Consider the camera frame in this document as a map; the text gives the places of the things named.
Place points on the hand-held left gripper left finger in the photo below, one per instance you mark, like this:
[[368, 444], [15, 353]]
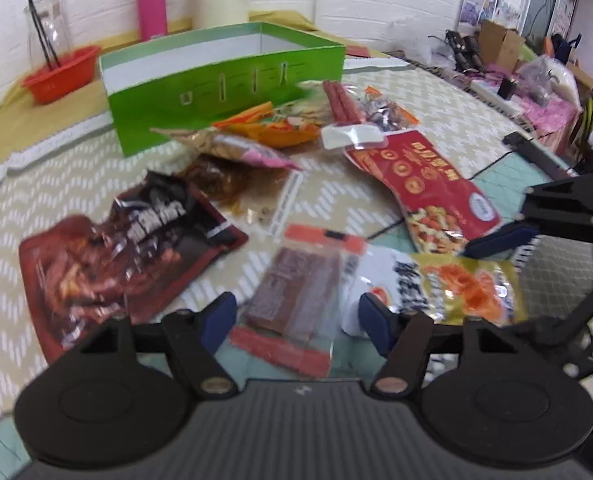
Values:
[[219, 320]]

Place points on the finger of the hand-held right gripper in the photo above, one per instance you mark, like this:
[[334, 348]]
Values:
[[501, 240], [591, 310]]

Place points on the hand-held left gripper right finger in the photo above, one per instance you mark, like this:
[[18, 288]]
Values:
[[376, 325]]

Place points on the white and yellow snack packet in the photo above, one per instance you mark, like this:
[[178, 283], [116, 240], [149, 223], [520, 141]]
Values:
[[466, 285]]

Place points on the red-edged clear packet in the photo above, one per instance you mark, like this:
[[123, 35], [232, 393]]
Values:
[[296, 295]]

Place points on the clear packet of brown snacks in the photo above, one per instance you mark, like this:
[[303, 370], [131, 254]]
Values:
[[221, 177]]

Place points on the green cardboard box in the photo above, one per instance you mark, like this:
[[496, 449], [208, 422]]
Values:
[[226, 100]]

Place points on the large red nut packet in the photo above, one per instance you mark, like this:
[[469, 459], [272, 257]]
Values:
[[426, 180]]

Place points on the black snack packet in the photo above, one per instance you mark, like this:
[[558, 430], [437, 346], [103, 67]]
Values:
[[176, 230]]

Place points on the white power strip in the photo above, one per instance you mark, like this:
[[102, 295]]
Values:
[[496, 100]]

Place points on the black plug cube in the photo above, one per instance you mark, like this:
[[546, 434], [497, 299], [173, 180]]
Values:
[[507, 88]]

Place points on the dark red snack packet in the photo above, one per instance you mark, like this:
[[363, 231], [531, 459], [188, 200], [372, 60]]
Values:
[[61, 280]]

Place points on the red sausage packet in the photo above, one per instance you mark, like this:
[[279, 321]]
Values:
[[386, 112]]

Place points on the pink-edged seed packet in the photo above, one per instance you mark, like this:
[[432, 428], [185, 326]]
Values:
[[236, 147]]

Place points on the small white packet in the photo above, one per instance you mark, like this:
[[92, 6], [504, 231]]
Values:
[[351, 135]]

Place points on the black devices pile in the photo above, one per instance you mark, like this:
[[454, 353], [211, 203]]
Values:
[[464, 47]]

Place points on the orange snack packet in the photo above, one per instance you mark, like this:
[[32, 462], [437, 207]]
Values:
[[271, 130]]

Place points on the brown cardboard box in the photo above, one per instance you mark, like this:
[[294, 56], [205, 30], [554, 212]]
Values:
[[498, 42]]

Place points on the red sausage sticks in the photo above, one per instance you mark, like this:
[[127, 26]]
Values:
[[344, 102]]

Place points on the clear plastic bag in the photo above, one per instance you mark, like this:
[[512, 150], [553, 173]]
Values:
[[411, 40]]

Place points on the clear packet of pale candies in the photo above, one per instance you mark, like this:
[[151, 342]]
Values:
[[306, 105]]

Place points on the yellow tablecloth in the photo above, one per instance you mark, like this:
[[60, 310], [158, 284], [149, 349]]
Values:
[[51, 120]]

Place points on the red plastic basket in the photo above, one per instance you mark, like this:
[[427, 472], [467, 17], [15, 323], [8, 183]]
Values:
[[61, 77]]

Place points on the pink thermos bottle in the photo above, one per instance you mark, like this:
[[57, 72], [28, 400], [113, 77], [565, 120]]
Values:
[[151, 5]]

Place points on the black straws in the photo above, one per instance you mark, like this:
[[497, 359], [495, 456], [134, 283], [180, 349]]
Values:
[[41, 30]]

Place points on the clear glass pitcher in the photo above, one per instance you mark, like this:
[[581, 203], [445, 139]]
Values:
[[56, 20]]

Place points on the wall photos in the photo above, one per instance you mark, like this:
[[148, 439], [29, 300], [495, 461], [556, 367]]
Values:
[[472, 7]]

